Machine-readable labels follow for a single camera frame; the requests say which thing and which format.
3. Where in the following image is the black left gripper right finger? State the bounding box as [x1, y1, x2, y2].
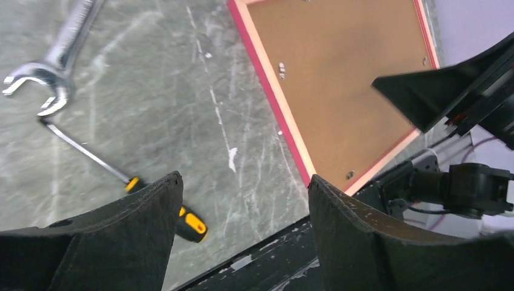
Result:
[309, 175, 513, 290]

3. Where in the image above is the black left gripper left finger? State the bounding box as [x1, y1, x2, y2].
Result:
[1, 171, 183, 290]

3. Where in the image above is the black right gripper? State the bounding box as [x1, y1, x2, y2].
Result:
[372, 34, 513, 150]

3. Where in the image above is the yellow black screwdriver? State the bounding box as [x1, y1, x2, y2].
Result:
[38, 118, 209, 243]

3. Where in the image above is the pink wooden photo frame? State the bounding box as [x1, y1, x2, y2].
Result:
[228, 1, 439, 195]

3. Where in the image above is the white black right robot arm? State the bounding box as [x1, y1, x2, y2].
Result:
[372, 35, 513, 219]

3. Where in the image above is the silver combination wrench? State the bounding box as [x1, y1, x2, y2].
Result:
[2, 0, 104, 118]

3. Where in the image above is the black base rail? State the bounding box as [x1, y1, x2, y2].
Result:
[177, 216, 324, 291]

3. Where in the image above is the silver frame hanger clip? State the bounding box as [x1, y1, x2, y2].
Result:
[278, 62, 286, 80]

